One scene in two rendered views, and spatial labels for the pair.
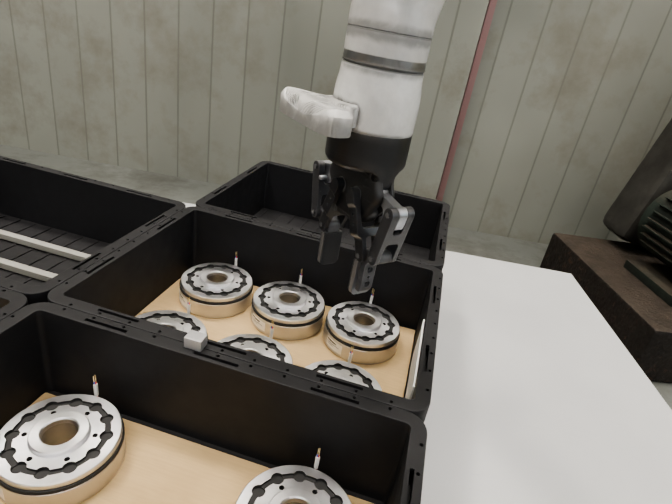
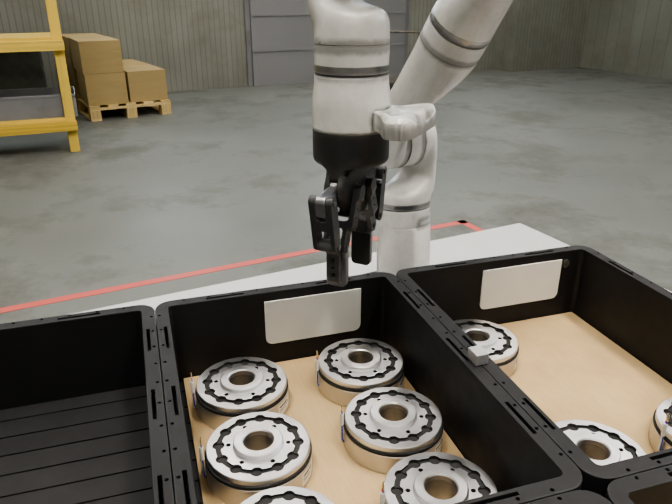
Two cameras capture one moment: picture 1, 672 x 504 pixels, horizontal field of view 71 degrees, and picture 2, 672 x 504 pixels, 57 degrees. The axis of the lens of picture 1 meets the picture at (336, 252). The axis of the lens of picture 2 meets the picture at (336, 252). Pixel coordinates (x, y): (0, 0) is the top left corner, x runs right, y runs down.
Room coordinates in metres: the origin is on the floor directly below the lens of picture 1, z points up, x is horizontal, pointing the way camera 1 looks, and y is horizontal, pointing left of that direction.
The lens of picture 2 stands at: (0.72, 0.52, 1.27)
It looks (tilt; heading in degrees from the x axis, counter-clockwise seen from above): 23 degrees down; 243
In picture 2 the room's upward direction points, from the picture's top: straight up
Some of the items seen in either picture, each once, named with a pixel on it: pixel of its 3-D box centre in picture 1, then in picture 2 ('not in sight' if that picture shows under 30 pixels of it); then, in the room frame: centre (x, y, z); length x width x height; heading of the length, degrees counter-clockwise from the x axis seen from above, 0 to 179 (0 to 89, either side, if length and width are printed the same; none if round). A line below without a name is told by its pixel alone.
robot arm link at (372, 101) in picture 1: (360, 89); (369, 96); (0.42, 0.00, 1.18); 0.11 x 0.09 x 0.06; 126
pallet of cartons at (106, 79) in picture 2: not in sight; (113, 73); (-0.37, -6.90, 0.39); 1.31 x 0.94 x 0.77; 89
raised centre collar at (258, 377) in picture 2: (364, 320); (241, 379); (0.54, -0.05, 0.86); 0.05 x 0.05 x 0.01
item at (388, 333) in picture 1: (363, 323); (242, 383); (0.54, -0.05, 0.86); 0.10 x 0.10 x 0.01
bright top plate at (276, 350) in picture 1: (248, 362); (393, 417); (0.42, 0.08, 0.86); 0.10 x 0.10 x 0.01
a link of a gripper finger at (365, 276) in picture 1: (371, 270); (366, 232); (0.39, -0.04, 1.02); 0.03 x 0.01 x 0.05; 36
